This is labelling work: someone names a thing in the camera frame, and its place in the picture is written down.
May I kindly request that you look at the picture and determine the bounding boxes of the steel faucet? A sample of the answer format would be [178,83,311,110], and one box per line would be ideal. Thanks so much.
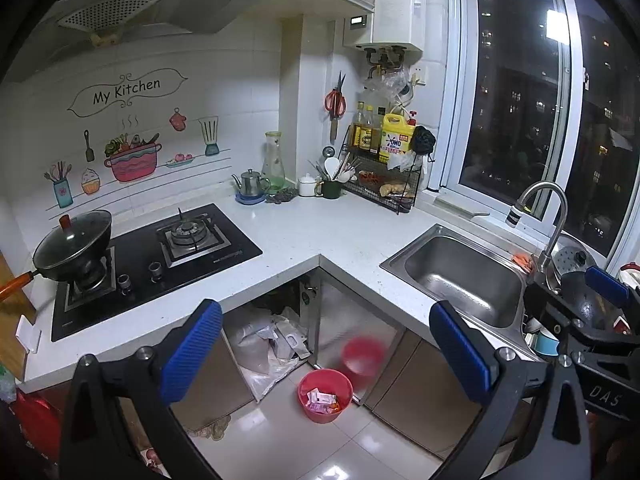
[505,180,572,294]

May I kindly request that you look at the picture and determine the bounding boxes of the black wok with lid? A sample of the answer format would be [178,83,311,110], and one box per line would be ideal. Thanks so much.
[1,209,112,300]

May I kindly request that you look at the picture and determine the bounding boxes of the white plastic bags under counter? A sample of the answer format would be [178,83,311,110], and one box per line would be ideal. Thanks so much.
[224,304,311,402]

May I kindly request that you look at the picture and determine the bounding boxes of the black gas stove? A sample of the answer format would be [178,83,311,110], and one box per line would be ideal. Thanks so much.
[51,204,262,342]

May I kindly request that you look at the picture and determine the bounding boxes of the black wire dish rack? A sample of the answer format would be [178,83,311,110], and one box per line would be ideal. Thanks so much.
[340,127,425,214]

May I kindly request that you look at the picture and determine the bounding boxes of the dark green gold-handled mug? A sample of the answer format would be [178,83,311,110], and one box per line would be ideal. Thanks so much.
[314,181,343,200]

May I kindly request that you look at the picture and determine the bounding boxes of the white lidded sugar jar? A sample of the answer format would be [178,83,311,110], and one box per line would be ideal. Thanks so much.
[297,174,319,197]

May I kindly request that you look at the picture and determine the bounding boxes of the white ceramic spoon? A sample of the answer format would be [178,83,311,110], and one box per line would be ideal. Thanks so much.
[323,156,342,180]

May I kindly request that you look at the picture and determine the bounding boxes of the orange sponge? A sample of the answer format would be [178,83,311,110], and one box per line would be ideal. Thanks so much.
[511,254,535,274]

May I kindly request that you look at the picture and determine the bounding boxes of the white water heater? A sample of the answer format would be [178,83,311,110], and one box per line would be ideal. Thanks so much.
[343,0,425,53]

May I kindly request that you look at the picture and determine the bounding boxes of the glass carafe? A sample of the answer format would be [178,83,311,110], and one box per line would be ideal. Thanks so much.
[262,131,286,193]

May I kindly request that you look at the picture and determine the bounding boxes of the yellow detergent jug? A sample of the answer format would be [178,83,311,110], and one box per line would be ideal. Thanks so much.
[378,114,414,162]

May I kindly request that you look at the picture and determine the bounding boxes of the stainless steel sink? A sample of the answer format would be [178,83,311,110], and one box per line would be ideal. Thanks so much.
[381,224,534,358]

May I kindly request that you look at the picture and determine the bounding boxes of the ginger root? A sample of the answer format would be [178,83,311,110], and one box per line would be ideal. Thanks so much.
[378,182,414,198]

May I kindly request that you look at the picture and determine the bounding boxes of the black plastic bag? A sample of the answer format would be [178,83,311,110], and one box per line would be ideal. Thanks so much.
[410,125,436,156]

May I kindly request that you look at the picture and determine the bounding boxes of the red scissors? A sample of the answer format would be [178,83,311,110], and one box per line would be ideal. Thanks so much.
[324,72,346,120]

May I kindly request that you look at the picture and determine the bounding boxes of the red trash bin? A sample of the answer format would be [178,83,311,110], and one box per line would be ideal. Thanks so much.
[297,370,354,424]

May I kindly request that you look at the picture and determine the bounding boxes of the steel wool scrubber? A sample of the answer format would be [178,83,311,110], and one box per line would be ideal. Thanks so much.
[266,188,297,205]

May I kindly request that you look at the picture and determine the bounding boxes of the oil bottle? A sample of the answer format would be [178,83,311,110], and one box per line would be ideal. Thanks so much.
[348,87,387,157]

